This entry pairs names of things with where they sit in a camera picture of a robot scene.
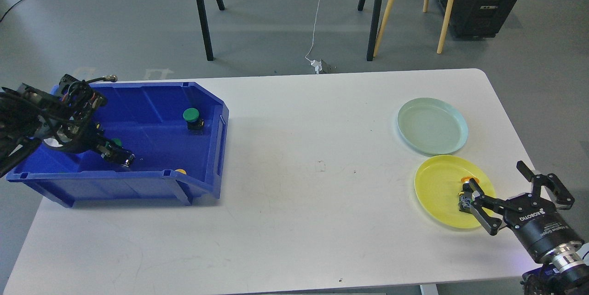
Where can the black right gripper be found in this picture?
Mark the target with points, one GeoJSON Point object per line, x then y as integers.
{"type": "Point", "coordinates": [535, 221]}

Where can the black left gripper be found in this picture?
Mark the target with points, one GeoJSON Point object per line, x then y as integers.
{"type": "Point", "coordinates": [90, 137]}

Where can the yellow push button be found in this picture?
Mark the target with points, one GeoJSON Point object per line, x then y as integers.
{"type": "Point", "coordinates": [465, 196]}

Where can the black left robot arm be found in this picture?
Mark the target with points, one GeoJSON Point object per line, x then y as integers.
{"type": "Point", "coordinates": [62, 121]}

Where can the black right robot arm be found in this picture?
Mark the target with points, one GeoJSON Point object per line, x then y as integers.
{"type": "Point", "coordinates": [564, 272]}

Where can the green push button in bin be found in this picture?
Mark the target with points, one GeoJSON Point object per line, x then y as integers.
{"type": "Point", "coordinates": [193, 120]}

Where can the yellow plate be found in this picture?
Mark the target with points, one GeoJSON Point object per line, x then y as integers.
{"type": "Point", "coordinates": [438, 183]}

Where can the light green plate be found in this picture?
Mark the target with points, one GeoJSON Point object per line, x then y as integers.
{"type": "Point", "coordinates": [432, 126]}

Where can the blue plastic bin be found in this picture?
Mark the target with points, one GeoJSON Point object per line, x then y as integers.
{"type": "Point", "coordinates": [147, 118]}

